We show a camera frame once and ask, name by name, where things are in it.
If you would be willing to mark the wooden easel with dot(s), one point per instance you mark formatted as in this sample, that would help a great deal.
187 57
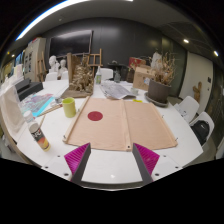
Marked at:
40 66
96 60

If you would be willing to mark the white plaster bust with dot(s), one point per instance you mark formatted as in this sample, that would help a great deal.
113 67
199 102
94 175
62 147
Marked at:
63 66
53 63

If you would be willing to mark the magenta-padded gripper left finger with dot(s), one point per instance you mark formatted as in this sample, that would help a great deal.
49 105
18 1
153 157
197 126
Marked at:
77 156

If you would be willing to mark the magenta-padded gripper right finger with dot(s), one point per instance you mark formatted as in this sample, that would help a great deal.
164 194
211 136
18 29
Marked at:
146 157

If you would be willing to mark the small wooden figure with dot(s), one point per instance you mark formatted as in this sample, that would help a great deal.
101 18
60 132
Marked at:
197 91

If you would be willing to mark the grey printed newspaper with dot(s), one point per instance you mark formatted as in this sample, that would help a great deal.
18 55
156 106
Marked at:
115 90

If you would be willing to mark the beige shelf unit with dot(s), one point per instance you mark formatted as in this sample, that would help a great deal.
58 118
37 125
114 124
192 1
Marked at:
30 63

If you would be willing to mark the small grey glass bottle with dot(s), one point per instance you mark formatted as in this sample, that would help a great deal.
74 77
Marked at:
117 78

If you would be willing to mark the brown cardboard box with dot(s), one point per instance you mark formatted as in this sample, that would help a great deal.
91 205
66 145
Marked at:
143 78

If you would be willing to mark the white plastic-wrapped panel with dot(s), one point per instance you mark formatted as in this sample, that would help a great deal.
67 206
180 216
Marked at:
10 110

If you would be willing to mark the beige canvas with wooden frame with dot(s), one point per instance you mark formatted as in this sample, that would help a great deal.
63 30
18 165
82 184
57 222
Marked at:
140 126

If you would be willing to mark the spray bottle with green label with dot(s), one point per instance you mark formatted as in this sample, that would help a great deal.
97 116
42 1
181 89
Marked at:
98 77

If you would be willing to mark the white chair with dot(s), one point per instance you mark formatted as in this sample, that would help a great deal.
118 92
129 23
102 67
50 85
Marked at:
107 74
51 76
206 117
187 106
64 75

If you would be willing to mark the black backpack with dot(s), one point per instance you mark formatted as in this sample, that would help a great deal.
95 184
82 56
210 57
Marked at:
200 131

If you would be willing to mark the yellow-green plastic cup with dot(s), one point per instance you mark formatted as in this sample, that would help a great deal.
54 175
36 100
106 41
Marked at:
69 108

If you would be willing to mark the clear bottle with dark label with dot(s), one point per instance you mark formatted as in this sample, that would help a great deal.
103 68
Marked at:
40 138

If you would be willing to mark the small pale jar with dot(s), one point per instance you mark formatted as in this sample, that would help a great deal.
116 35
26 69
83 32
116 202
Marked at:
134 91

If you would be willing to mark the black flat boxes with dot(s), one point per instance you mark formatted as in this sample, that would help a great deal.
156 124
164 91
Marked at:
28 89

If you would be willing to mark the golden sculpture on wooden base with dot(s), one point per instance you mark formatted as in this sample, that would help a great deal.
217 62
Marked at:
81 80

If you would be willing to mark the long ceiling light strip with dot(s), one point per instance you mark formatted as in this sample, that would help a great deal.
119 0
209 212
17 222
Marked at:
43 15

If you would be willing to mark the flat round red coaster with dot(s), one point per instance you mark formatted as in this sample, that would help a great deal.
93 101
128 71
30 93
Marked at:
95 116

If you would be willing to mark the thin wooden sticks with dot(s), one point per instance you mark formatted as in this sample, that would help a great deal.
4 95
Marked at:
50 110

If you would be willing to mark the large black wall screen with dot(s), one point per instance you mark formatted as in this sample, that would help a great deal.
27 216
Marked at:
71 43

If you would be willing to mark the dried plant in dark pot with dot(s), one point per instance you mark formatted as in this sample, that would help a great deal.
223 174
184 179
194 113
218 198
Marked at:
158 90

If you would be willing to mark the round ceiling spotlight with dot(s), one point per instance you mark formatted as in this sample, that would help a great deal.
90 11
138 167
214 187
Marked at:
186 41
216 53

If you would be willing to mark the yellow tag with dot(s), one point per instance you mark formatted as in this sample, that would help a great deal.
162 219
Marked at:
137 100

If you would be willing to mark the teal and magenta art print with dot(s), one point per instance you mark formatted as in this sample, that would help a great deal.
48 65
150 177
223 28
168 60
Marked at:
36 103

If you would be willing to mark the red box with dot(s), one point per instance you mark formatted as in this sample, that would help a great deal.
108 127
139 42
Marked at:
136 62

